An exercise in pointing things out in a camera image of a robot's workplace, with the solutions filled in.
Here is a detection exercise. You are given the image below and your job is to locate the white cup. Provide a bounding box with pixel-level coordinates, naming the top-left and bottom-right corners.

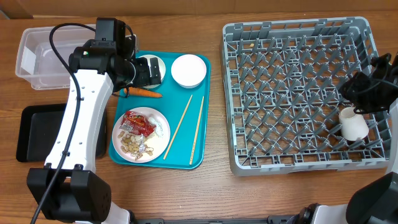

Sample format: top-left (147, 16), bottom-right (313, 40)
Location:
top-left (338, 107), bottom-right (369, 141)

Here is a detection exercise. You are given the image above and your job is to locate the pink white bowl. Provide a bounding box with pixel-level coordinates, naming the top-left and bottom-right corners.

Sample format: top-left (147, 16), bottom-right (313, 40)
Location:
top-left (171, 54), bottom-right (207, 88)

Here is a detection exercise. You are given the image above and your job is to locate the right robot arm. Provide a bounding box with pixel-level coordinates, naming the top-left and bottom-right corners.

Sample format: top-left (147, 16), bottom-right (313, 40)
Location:
top-left (288, 54), bottom-right (397, 223)

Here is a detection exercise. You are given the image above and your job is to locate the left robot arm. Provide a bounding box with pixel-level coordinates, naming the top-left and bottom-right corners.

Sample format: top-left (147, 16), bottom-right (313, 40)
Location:
top-left (27, 17), bottom-right (161, 223)

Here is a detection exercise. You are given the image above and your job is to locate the grey dishwasher rack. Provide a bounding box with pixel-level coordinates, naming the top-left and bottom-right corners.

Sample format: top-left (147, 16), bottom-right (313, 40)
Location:
top-left (221, 17), bottom-right (397, 176)

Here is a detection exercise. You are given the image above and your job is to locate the orange carrot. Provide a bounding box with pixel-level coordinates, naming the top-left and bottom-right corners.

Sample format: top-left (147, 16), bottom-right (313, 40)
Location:
top-left (124, 87), bottom-right (162, 98)

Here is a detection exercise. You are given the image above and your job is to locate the red snack wrapper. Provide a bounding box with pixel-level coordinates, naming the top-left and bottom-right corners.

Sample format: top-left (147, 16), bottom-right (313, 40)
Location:
top-left (119, 111), bottom-right (155, 137)

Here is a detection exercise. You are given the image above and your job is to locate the teal serving tray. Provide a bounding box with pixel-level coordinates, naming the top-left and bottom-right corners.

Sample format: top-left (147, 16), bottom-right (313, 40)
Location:
top-left (109, 50), bottom-right (211, 169)

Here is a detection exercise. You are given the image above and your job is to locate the wooden chopstick left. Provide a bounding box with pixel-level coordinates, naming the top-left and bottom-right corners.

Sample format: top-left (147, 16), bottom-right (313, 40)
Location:
top-left (163, 95), bottom-right (193, 160)

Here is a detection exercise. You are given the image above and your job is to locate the wooden chopstick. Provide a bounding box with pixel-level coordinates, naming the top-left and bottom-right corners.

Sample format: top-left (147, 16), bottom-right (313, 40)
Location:
top-left (189, 96), bottom-right (205, 165)
top-left (163, 95), bottom-right (193, 160)

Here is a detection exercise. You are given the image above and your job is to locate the white crumpled tissue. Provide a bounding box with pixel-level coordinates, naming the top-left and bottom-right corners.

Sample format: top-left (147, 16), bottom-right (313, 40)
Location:
top-left (148, 116), bottom-right (164, 138)

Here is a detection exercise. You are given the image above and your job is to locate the wooden chopstick right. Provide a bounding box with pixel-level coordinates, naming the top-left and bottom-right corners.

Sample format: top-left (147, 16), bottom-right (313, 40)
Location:
top-left (189, 96), bottom-right (205, 165)

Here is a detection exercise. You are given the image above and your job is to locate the peanut pile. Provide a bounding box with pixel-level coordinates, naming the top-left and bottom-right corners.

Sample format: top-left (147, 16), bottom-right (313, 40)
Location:
top-left (118, 131), bottom-right (154, 161)

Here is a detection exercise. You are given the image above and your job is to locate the white plate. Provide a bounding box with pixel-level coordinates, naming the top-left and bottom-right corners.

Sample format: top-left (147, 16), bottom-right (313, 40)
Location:
top-left (109, 107), bottom-right (170, 165)

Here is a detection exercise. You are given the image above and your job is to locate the clear plastic storage bin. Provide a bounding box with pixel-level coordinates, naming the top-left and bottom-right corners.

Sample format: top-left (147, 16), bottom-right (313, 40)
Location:
top-left (15, 23), bottom-right (126, 91)

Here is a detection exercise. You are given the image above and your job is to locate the black rectangular tray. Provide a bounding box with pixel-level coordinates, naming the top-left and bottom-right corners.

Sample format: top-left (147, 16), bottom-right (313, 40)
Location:
top-left (16, 103), bottom-right (107, 163)

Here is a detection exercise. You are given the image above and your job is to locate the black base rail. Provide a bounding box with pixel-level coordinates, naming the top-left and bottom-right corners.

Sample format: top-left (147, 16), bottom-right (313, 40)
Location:
top-left (134, 215), bottom-right (296, 224)

